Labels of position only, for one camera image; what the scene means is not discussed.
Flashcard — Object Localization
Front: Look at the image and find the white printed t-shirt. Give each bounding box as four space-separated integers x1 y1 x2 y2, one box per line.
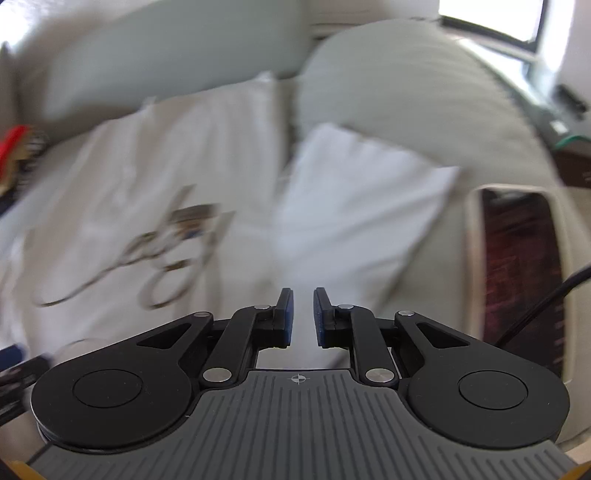
1 73 459 369

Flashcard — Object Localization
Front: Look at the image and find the stack of folded clothes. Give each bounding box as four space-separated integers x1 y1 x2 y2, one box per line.
0 124 49 215

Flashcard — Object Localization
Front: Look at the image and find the grey green sofa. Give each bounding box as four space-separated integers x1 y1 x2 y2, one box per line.
1 1 590 479

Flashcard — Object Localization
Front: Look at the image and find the window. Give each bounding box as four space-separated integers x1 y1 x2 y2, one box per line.
438 0 550 60

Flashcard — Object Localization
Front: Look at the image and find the black cable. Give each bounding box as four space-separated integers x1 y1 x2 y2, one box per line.
493 262 591 348

